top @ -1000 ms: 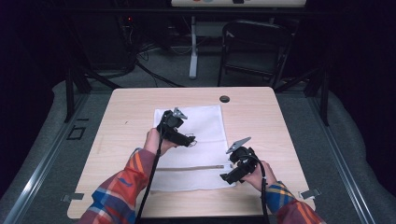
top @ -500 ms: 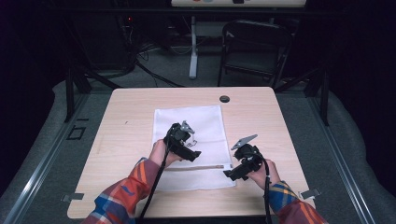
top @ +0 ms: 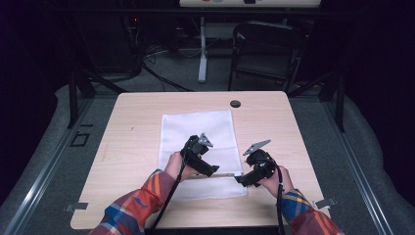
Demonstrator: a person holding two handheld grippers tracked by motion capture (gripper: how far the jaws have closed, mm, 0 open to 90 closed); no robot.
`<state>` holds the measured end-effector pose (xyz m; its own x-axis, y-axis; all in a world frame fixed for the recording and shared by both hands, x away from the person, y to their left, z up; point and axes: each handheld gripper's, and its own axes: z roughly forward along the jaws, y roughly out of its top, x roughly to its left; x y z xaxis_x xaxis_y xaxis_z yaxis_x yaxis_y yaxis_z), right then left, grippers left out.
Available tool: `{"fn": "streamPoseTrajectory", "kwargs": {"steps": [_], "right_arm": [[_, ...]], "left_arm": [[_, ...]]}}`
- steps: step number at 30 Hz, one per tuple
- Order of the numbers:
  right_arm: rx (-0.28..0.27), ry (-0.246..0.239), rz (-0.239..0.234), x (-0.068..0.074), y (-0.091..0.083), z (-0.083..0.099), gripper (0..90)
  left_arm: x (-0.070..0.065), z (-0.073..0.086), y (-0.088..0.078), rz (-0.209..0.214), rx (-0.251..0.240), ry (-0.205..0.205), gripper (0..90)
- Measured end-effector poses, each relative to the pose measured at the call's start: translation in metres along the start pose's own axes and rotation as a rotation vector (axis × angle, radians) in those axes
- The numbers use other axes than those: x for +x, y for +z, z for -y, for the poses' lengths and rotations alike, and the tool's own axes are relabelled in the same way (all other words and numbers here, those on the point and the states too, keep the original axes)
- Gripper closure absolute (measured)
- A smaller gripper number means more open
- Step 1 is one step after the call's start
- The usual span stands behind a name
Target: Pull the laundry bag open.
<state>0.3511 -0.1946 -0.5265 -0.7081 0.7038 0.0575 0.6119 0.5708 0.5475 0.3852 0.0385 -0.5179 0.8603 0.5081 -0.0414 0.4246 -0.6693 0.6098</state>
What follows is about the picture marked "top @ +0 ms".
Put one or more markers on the black folding chair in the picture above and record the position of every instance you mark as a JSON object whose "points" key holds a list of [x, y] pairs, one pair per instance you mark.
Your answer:
{"points": [[267, 49]]}

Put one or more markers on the aluminium floor rail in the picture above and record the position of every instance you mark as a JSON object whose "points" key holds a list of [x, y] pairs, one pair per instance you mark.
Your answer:
{"points": [[362, 182], [42, 176]]}

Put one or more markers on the dark computer tower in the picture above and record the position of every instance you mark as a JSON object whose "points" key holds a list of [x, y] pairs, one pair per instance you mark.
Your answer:
{"points": [[107, 42]]}

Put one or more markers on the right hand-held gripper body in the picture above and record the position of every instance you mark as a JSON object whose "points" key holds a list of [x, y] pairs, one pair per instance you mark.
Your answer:
{"points": [[261, 163]]}

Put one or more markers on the white towel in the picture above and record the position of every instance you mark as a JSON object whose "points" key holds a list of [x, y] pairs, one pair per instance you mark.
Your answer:
{"points": [[195, 127]]}

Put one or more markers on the black metal stand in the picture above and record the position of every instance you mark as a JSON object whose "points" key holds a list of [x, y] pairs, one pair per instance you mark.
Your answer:
{"points": [[340, 101], [73, 98]]}

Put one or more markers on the grey metal table bracket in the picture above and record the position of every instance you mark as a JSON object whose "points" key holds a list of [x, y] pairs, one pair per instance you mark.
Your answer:
{"points": [[325, 203], [75, 206]]}

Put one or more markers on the dark round table grommet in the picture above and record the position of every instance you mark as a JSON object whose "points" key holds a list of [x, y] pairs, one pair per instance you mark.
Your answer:
{"points": [[235, 104]]}

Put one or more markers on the white desk leg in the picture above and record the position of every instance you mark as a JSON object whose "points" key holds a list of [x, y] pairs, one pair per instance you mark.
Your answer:
{"points": [[203, 55]]}

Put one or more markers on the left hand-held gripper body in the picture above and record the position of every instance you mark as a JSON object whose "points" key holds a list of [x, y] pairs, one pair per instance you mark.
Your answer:
{"points": [[195, 151]]}

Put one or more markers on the person's left hand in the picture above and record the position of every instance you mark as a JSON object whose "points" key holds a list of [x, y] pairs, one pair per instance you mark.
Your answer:
{"points": [[173, 166]]}

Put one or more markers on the person's right hand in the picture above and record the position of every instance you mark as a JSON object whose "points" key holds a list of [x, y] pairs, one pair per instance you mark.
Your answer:
{"points": [[271, 187]]}

